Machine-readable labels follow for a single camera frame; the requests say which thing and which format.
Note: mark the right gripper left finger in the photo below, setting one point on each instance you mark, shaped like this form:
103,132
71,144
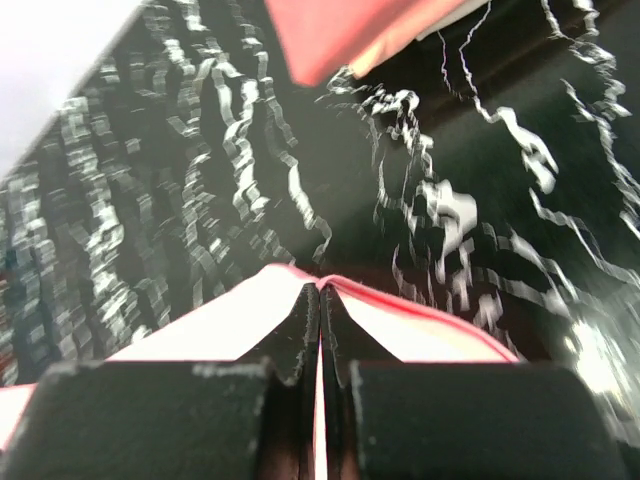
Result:
252,418

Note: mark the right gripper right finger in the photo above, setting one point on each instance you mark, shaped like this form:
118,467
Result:
387,419

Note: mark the pink t-shirt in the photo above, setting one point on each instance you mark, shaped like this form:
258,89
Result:
229,326

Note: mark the dark red folded shirt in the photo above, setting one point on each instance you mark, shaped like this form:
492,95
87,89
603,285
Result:
320,36

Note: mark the peach folded shirt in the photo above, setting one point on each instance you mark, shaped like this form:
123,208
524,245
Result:
381,49

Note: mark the white folded shirt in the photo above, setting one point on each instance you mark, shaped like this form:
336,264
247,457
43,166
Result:
464,9

